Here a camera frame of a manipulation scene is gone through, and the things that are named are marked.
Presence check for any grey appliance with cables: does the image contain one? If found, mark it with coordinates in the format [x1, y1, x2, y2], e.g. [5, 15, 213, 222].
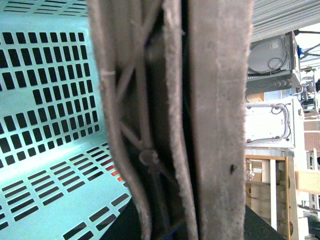
[245, 31, 301, 95]

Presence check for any light blue plastic basket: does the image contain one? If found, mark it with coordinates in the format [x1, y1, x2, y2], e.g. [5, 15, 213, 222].
[0, 0, 254, 240]

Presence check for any white appliance back panel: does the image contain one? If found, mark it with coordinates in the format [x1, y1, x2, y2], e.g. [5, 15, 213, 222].
[244, 97, 305, 149]

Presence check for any wooden shelf unit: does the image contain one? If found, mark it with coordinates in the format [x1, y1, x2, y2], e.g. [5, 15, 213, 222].
[245, 154, 300, 240]

